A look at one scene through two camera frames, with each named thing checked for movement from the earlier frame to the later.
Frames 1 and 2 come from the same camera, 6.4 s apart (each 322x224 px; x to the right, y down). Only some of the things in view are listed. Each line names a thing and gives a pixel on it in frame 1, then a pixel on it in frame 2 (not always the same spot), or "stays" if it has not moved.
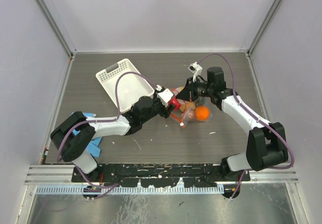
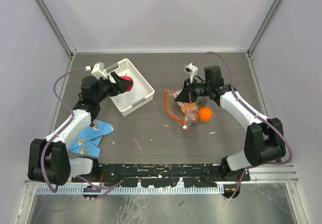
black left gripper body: (158, 107) -> (106, 88)
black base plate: (155, 175) stays
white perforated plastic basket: (130, 86) stays
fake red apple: (174, 101) -> (127, 78)
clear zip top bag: (199, 109) stays
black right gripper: (188, 93) stays
